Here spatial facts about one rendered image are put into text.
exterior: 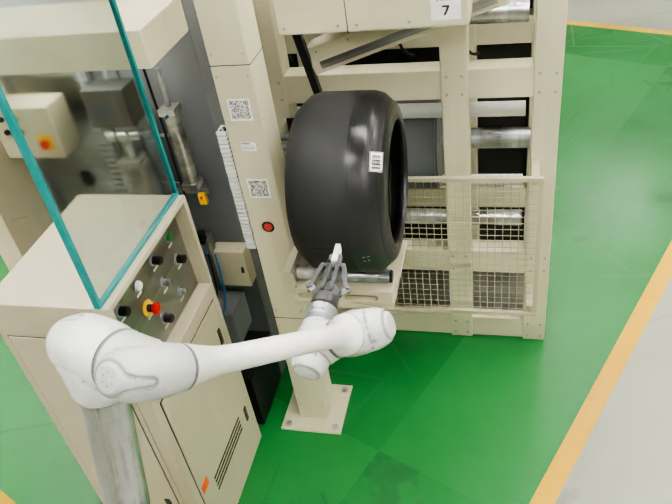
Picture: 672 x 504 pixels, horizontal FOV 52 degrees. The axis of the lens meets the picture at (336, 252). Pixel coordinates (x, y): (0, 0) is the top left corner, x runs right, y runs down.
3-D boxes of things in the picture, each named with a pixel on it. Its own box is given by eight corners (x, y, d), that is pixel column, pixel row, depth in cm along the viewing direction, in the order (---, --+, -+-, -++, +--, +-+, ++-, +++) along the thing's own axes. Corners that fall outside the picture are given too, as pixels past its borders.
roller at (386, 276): (292, 270, 242) (296, 264, 245) (294, 281, 244) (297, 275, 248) (391, 273, 233) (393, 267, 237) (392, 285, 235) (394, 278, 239)
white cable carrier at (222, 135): (246, 248, 251) (215, 132, 222) (250, 240, 255) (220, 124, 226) (258, 249, 250) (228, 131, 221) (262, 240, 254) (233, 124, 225)
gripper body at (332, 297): (335, 301, 185) (342, 275, 191) (305, 299, 187) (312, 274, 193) (340, 318, 190) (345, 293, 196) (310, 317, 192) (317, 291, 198)
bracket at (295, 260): (286, 294, 244) (281, 272, 238) (313, 226, 274) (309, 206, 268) (295, 294, 243) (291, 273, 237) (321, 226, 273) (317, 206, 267)
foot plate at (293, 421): (281, 429, 304) (280, 426, 302) (296, 382, 324) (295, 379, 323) (340, 435, 297) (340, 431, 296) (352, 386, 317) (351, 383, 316)
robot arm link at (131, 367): (203, 344, 137) (157, 325, 145) (130, 353, 122) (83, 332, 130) (192, 406, 139) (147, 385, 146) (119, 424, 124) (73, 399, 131)
